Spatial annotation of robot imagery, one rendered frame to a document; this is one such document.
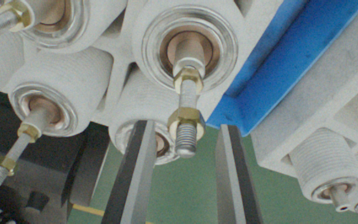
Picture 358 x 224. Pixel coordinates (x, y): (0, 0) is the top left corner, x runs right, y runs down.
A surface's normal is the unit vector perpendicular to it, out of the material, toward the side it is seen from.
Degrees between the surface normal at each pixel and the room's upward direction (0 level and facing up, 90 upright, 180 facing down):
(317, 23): 88
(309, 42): 88
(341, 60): 90
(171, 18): 4
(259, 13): 0
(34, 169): 46
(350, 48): 90
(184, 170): 0
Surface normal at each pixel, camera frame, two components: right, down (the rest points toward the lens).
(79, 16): -0.12, 0.64
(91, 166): 0.34, -0.26
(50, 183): 0.24, -0.02
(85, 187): 0.18, 0.23
